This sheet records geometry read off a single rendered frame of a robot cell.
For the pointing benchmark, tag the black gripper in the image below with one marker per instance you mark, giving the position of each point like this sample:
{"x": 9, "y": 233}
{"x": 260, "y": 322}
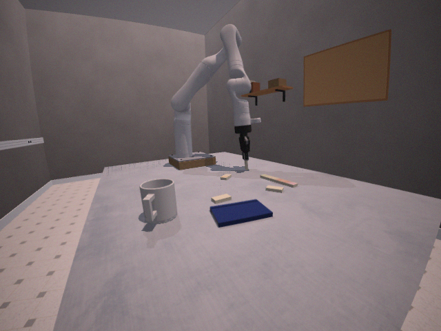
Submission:
{"x": 244, "y": 140}

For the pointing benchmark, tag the grey cup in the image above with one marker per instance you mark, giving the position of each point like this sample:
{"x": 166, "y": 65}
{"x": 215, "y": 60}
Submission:
{"x": 163, "y": 200}

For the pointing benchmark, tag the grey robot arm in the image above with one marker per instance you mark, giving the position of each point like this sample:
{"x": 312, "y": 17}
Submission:
{"x": 201, "y": 75}

